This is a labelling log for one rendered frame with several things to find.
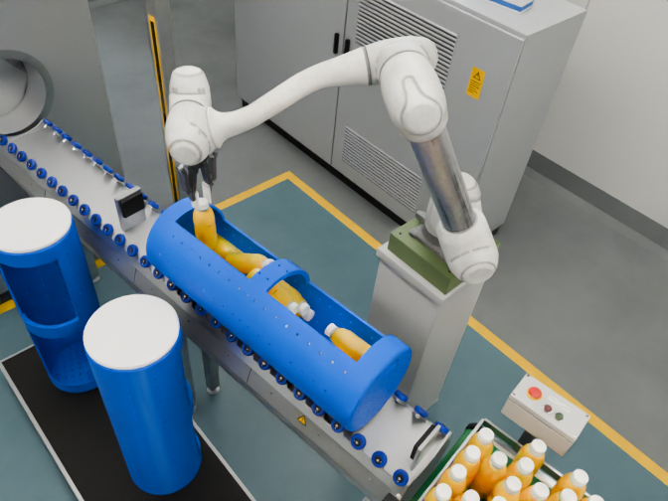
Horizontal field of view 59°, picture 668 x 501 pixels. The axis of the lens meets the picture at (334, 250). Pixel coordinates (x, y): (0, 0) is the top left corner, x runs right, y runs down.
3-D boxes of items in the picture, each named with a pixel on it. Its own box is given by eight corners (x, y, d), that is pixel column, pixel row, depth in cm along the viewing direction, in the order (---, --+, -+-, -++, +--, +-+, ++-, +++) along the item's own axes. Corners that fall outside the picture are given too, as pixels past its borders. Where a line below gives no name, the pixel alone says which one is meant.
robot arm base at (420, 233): (432, 207, 222) (435, 196, 218) (478, 241, 211) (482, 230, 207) (399, 227, 213) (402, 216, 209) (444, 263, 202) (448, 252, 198)
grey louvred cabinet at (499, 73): (289, 86, 482) (296, -114, 380) (500, 232, 379) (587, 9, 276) (235, 107, 454) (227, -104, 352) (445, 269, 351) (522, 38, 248)
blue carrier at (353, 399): (213, 246, 218) (213, 183, 199) (401, 390, 182) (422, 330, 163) (147, 281, 200) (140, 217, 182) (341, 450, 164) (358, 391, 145)
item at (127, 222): (143, 217, 227) (136, 185, 216) (149, 222, 226) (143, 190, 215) (120, 229, 222) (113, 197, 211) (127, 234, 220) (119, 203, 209)
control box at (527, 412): (516, 391, 178) (527, 372, 171) (577, 432, 170) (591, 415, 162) (499, 412, 172) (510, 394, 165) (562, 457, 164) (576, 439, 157)
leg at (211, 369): (214, 382, 284) (205, 298, 240) (222, 389, 282) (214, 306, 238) (204, 389, 281) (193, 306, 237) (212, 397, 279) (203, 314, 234)
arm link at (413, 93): (489, 233, 197) (510, 282, 182) (442, 250, 200) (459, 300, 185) (427, 36, 143) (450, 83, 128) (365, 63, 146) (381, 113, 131)
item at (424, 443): (424, 441, 172) (433, 420, 163) (431, 446, 170) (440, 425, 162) (405, 465, 166) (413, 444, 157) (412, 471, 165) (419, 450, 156)
